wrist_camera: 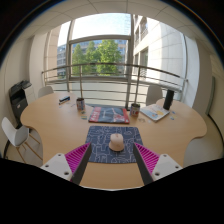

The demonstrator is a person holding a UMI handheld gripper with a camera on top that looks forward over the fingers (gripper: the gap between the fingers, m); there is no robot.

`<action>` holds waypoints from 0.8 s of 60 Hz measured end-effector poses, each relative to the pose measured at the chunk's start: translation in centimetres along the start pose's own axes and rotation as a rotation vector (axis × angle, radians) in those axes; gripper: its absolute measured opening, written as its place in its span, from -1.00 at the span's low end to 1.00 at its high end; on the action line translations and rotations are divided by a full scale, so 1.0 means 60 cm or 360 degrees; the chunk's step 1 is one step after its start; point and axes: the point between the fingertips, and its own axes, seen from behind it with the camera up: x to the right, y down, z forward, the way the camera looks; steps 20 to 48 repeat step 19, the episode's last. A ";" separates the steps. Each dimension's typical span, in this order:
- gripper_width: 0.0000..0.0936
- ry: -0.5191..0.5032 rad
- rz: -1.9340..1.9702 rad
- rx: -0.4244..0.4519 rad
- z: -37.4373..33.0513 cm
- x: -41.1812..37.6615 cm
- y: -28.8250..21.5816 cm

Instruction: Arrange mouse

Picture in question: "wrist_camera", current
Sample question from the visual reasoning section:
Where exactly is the white chair with wooden legs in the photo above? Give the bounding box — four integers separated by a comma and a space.
0, 116, 44, 164

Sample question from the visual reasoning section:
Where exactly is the white can with red print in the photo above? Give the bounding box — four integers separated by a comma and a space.
129, 102, 141, 118

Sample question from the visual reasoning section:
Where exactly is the beige computer mouse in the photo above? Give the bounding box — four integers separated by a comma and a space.
108, 132, 126, 153

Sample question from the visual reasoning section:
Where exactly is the red and navy magazine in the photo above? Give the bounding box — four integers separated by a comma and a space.
88, 105, 131, 125

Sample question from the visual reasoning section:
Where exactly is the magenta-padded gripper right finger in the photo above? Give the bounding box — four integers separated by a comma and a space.
132, 142, 184, 186

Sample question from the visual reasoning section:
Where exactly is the metal balcony railing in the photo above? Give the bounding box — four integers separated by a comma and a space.
41, 62, 188, 109

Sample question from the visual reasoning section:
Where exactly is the black cylindrical bottle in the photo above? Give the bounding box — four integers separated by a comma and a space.
162, 88, 175, 111

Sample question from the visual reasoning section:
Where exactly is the dark office printer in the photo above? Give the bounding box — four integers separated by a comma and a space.
8, 79, 36, 129

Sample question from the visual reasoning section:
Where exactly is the navy patterned mouse pad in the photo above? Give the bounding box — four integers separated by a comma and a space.
84, 125, 144, 165

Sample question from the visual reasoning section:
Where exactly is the blue and white stapler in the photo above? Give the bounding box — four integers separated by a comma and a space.
58, 95, 72, 106

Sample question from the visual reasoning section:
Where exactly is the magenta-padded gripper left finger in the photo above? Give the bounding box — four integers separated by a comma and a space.
40, 142, 94, 186

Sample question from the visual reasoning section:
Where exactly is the light illustrated book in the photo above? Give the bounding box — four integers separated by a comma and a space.
139, 103, 171, 123

